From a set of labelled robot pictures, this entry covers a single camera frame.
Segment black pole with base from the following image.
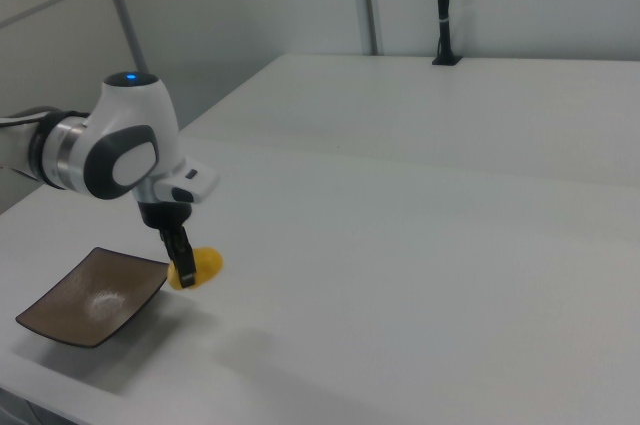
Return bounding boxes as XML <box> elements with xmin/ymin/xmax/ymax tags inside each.
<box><xmin>431</xmin><ymin>0</ymin><xmax>463</xmax><ymax>68</ymax></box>

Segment brown square ceramic plate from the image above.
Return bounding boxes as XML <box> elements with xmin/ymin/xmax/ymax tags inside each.
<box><xmin>14</xmin><ymin>246</ymin><xmax>170</xmax><ymax>349</ymax></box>

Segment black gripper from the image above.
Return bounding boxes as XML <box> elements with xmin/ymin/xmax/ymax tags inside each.
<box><xmin>137</xmin><ymin>199</ymin><xmax>198</xmax><ymax>291</ymax></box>

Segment grey metal partition post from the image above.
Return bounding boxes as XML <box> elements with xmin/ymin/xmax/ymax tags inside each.
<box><xmin>358</xmin><ymin>0</ymin><xmax>384</xmax><ymax>56</ymax></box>
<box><xmin>93</xmin><ymin>0</ymin><xmax>153</xmax><ymax>75</ymax></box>

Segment yellow potato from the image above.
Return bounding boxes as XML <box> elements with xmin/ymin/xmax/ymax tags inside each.
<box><xmin>166</xmin><ymin>243</ymin><xmax>225</xmax><ymax>293</ymax></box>

